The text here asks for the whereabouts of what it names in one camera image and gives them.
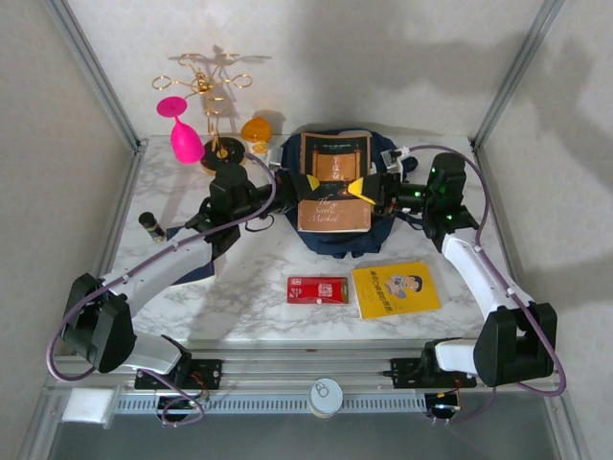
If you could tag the brown scroll cover book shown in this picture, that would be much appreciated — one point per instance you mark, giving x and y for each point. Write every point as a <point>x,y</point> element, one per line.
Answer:
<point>335,163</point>

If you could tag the navy blue school backpack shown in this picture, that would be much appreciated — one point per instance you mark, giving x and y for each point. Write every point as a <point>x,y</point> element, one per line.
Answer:
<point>335,244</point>

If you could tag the yellow cartoon cover book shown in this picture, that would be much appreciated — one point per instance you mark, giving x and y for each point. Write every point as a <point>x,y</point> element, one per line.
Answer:
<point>395,290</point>

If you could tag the red and gold packet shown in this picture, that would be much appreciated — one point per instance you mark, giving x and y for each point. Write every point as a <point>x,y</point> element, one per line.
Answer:
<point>316,290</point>

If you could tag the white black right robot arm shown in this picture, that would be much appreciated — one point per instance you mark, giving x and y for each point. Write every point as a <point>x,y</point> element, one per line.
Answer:
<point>471,273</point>

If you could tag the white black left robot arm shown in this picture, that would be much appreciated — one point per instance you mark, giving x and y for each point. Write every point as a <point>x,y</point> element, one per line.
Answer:
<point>158,273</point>

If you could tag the orange lidded mango cup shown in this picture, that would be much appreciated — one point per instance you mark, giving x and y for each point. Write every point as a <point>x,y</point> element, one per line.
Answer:
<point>254,130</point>

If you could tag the pink wine glass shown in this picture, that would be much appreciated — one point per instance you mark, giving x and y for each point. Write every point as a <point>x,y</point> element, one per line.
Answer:
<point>184,144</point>

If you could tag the small black bottle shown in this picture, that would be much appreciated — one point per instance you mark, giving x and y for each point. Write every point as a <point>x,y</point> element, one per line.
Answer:
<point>152,227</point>

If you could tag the silver tin can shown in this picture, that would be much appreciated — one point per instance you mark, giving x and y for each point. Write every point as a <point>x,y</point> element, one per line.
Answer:
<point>325,397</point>

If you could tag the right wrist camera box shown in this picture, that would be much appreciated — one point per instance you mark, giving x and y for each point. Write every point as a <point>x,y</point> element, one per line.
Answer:
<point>393,160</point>

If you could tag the aluminium side rail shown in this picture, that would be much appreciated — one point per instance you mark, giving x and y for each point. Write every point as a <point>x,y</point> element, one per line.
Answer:
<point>115,230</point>
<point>499,201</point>

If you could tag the aluminium frame post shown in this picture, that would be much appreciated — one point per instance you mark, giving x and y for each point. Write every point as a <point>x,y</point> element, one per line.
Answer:
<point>519,62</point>
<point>91,62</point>

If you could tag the aluminium front rail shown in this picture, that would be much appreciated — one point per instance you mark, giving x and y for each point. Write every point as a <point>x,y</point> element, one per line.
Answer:
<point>297,364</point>

